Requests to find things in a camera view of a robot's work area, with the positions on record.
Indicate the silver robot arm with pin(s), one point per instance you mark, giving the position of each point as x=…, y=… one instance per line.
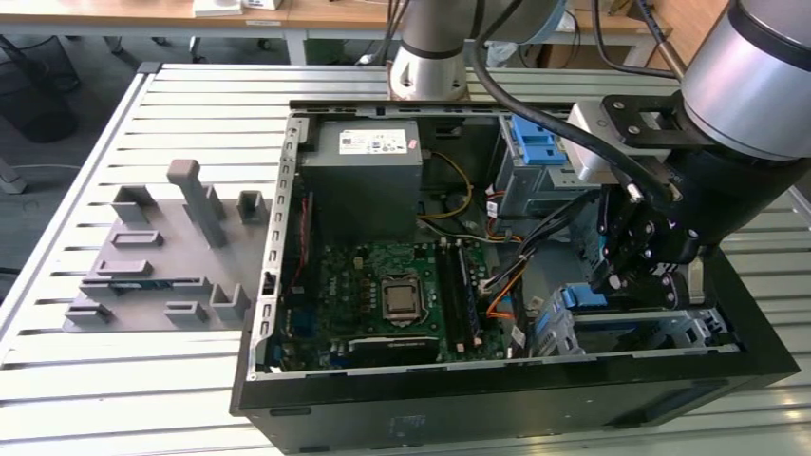
x=753, y=95

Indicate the silver CPU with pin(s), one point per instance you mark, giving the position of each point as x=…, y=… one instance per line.
x=400, y=299

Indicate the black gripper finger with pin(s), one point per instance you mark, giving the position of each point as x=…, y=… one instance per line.
x=627, y=237
x=680, y=285

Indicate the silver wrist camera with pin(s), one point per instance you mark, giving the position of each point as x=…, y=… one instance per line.
x=585, y=166

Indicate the hard disk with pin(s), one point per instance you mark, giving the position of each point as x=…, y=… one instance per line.
x=585, y=297

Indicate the wooden desk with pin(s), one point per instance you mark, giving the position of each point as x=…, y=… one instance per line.
x=355, y=14
x=158, y=19

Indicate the blue plastic drive latch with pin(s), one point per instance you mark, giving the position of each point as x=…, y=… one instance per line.
x=539, y=152

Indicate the black PC case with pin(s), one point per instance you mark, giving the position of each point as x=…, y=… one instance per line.
x=443, y=418

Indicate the black graphics card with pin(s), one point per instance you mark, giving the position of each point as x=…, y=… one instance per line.
x=392, y=349

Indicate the green RAM stick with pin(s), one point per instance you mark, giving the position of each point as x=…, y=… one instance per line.
x=142, y=286

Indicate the small blue white box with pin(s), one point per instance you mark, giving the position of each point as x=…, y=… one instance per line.
x=263, y=4

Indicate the grey metal drive cage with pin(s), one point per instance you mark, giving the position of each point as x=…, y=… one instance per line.
x=525, y=190

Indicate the grey metal stand foot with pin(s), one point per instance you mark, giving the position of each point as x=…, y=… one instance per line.
x=12, y=178

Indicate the black mesh waste basket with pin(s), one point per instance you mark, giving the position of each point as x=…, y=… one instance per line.
x=37, y=109

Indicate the green motherboard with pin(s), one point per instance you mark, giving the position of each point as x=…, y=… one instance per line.
x=405, y=256

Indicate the grey power supply unit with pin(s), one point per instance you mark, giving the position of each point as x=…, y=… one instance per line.
x=355, y=204

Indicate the grey disk bay cage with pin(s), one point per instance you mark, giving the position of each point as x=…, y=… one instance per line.
x=633, y=317

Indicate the grey parts rack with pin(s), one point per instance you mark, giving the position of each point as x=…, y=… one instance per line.
x=136, y=309

